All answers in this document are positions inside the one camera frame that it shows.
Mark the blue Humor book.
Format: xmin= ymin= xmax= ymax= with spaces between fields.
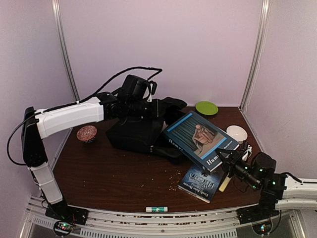
xmin=163 ymin=111 xmax=239 ymax=174

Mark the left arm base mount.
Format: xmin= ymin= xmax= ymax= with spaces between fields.
xmin=45 ymin=205 xmax=89 ymax=225

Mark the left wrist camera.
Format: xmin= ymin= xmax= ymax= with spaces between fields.
xmin=147 ymin=81 xmax=157 ymax=102

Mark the black student backpack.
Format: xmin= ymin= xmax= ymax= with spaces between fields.
xmin=106 ymin=97 xmax=187 ymax=165

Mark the dark Wuthering Heights book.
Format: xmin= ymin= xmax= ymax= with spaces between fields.
xmin=177 ymin=165 xmax=224 ymax=203

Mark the white bowl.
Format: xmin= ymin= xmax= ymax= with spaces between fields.
xmin=226 ymin=125 xmax=248 ymax=144

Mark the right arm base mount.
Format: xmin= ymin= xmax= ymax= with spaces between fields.
xmin=236 ymin=204 xmax=280 ymax=225

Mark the yellow highlighter marker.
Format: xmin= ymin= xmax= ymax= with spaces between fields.
xmin=218 ymin=176 xmax=231 ymax=192

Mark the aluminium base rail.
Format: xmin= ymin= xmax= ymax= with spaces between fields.
xmin=18 ymin=196 xmax=306 ymax=238

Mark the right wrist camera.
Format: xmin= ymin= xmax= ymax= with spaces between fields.
xmin=241 ymin=141 xmax=252 ymax=161

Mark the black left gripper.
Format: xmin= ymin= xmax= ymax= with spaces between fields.
xmin=126 ymin=98 xmax=164 ymax=119

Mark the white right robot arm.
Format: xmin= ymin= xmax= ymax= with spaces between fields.
xmin=216 ymin=149 xmax=317 ymax=219

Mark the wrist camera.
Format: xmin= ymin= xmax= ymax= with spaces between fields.
xmin=147 ymin=81 xmax=157 ymax=102
xmin=241 ymin=141 xmax=252 ymax=161

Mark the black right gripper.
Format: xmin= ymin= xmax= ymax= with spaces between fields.
xmin=215 ymin=150 xmax=261 ymax=191

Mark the left aluminium frame post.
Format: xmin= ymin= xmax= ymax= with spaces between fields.
xmin=52 ymin=0 xmax=80 ymax=101

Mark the green white glue stick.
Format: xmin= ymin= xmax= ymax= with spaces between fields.
xmin=146 ymin=206 xmax=168 ymax=213

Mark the aluminium frame post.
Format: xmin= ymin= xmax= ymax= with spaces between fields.
xmin=240 ymin=0 xmax=271 ymax=112
xmin=52 ymin=0 xmax=80 ymax=101

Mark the right aluminium frame post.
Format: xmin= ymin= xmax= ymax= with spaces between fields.
xmin=240 ymin=0 xmax=271 ymax=112

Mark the green plate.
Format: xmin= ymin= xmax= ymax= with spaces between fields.
xmin=195 ymin=101 xmax=218 ymax=116

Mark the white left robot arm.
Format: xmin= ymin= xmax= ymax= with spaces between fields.
xmin=21 ymin=75 xmax=158 ymax=220

